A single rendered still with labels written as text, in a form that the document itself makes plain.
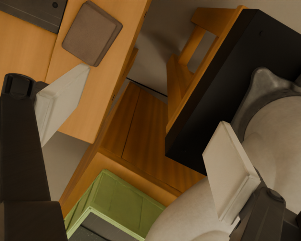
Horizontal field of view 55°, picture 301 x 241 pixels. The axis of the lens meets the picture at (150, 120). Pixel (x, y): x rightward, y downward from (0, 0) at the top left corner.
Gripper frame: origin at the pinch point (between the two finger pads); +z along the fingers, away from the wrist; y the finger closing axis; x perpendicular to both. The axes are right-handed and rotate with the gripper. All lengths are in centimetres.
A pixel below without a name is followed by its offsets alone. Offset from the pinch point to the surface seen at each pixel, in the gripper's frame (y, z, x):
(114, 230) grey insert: 8, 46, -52
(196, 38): 16, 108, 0
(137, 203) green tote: 11, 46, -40
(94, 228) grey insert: 3, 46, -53
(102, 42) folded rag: -9.7, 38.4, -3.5
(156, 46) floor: 2, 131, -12
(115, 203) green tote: 5, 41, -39
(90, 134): -6.2, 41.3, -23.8
